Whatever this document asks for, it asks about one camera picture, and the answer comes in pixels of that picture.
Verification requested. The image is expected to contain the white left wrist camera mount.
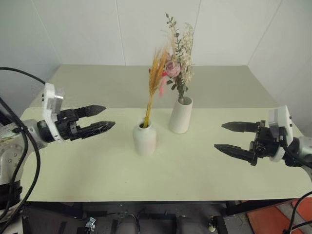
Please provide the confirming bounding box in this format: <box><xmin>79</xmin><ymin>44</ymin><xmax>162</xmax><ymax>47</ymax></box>
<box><xmin>40</xmin><ymin>82</ymin><xmax>65</xmax><ymax>142</ymax></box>

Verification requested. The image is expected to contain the white cone-shaped vase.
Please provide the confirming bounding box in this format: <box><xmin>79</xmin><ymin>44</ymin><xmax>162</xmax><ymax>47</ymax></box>
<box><xmin>169</xmin><ymin>96</ymin><xmax>194</xmax><ymax>135</ymax></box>

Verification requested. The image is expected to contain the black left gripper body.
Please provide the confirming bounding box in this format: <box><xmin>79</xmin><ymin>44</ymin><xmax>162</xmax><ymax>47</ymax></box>
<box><xmin>55</xmin><ymin>108</ymin><xmax>83</xmax><ymax>142</ymax></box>

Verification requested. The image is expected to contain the pink rose bouquet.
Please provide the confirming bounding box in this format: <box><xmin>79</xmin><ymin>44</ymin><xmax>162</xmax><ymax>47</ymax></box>
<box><xmin>160</xmin><ymin>12</ymin><xmax>196</xmax><ymax>103</ymax></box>

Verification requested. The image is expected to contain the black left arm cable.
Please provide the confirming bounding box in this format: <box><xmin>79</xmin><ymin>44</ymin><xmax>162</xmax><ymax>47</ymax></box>
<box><xmin>0</xmin><ymin>67</ymin><xmax>47</xmax><ymax>223</ymax></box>

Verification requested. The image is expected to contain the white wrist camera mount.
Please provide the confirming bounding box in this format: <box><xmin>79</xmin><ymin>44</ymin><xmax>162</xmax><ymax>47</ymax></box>
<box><xmin>268</xmin><ymin>105</ymin><xmax>294</xmax><ymax>163</ymax></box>
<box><xmin>40</xmin><ymin>82</ymin><xmax>65</xmax><ymax>142</ymax></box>

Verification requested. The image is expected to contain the black table frame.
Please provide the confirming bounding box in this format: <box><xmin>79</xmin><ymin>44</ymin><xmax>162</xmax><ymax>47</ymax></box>
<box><xmin>21</xmin><ymin>199</ymin><xmax>294</xmax><ymax>234</ymax></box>

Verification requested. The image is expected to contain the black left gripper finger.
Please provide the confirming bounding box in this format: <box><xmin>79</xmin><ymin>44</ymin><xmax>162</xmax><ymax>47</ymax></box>
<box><xmin>78</xmin><ymin>121</ymin><xmax>116</xmax><ymax>140</ymax></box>
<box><xmin>75</xmin><ymin>105</ymin><xmax>107</xmax><ymax>119</ymax></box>

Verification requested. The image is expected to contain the orange floor mat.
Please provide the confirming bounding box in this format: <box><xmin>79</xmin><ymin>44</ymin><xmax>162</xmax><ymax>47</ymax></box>
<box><xmin>245</xmin><ymin>197</ymin><xmax>312</xmax><ymax>234</ymax></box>

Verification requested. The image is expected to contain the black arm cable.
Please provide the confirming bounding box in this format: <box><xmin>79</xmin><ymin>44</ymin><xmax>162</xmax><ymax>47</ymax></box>
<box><xmin>277</xmin><ymin>140</ymin><xmax>312</xmax><ymax>234</ymax></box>
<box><xmin>0</xmin><ymin>67</ymin><xmax>47</xmax><ymax>223</ymax></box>

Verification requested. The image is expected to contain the yellow wheat bouquet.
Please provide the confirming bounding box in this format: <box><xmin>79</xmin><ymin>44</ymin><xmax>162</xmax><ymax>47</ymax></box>
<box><xmin>145</xmin><ymin>43</ymin><xmax>172</xmax><ymax>129</ymax></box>

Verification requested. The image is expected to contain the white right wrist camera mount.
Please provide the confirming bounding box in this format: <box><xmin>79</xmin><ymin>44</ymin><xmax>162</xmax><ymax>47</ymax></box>
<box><xmin>268</xmin><ymin>105</ymin><xmax>294</xmax><ymax>163</ymax></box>

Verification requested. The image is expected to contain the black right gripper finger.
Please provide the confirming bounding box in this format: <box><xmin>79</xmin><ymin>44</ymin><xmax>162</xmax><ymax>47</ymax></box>
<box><xmin>214</xmin><ymin>144</ymin><xmax>258</xmax><ymax>167</ymax></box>
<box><xmin>221</xmin><ymin>121</ymin><xmax>259</xmax><ymax>134</ymax></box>

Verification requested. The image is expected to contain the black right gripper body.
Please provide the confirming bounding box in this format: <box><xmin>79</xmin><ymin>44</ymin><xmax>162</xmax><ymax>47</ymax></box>
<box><xmin>249</xmin><ymin>119</ymin><xmax>281</xmax><ymax>161</ymax></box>

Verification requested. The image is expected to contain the white bottle-shaped vase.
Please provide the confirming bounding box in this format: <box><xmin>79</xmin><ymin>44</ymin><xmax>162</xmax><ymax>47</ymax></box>
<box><xmin>132</xmin><ymin>117</ymin><xmax>157</xmax><ymax>157</ymax></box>

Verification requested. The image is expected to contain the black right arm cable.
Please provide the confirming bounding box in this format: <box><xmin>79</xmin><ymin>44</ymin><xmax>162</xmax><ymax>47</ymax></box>
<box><xmin>277</xmin><ymin>140</ymin><xmax>312</xmax><ymax>234</ymax></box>

